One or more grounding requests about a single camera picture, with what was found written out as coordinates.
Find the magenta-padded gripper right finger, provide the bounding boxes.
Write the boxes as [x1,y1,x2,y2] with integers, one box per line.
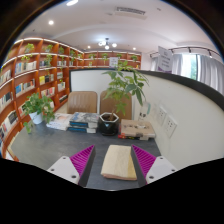
[130,144,178,187]

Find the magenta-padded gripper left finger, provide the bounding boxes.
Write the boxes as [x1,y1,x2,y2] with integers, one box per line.
[46,144,97,187]

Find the beige and yellow striped towel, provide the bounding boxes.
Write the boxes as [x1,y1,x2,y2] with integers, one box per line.
[100,144,138,181]

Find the white thick book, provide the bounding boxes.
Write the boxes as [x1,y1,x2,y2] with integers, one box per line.
[45,123,69,131]

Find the thick blue-spined book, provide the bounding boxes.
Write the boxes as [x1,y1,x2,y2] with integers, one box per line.
[69,111,100,129]
[67,125,98,134]

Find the red-spined book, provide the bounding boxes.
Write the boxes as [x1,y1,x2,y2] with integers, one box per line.
[117,133,150,141]

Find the white picture book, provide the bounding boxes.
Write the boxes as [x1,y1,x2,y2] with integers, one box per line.
[46,112,74,129]

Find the ivy plant in white pot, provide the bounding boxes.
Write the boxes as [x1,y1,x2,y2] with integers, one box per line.
[21,92,56,134]

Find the small white card sign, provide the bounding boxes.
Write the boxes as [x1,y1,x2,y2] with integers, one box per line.
[138,101,152,122]

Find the tall plant in black pot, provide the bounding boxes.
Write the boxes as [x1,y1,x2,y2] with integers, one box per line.
[97,60,150,137]

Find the tan upholstered chair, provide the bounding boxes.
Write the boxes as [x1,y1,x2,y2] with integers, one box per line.
[66,91,99,115]
[99,91,133,120]

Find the orange bookshelf unit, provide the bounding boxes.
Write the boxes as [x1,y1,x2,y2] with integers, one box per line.
[0,37,143,158]

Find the white window curtain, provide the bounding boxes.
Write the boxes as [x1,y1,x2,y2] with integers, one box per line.
[171,53,224,98]

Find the white framed shelf sign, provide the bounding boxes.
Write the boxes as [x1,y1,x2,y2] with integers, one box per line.
[108,56,119,69]

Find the ceiling chandelier lamp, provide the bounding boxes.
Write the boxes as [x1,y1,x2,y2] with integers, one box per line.
[97,37,118,51]

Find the recessed ceiling lights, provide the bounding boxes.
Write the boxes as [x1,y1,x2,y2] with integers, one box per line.
[48,0,93,51]

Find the ceiling air vent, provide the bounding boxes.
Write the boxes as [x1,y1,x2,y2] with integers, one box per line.
[114,6,147,18]

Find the white wall socket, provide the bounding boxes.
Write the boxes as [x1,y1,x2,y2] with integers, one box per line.
[164,114,178,139]
[157,106,168,127]

